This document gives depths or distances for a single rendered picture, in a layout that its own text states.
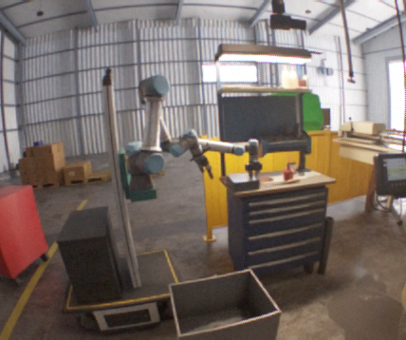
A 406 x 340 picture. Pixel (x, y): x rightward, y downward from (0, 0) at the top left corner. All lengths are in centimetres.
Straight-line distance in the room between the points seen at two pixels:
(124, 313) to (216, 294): 67
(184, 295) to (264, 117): 163
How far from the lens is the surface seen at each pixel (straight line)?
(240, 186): 180
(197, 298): 163
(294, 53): 225
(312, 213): 215
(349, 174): 404
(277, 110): 236
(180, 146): 143
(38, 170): 723
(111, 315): 189
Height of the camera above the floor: 151
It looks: 13 degrees down
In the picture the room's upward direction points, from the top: 4 degrees counter-clockwise
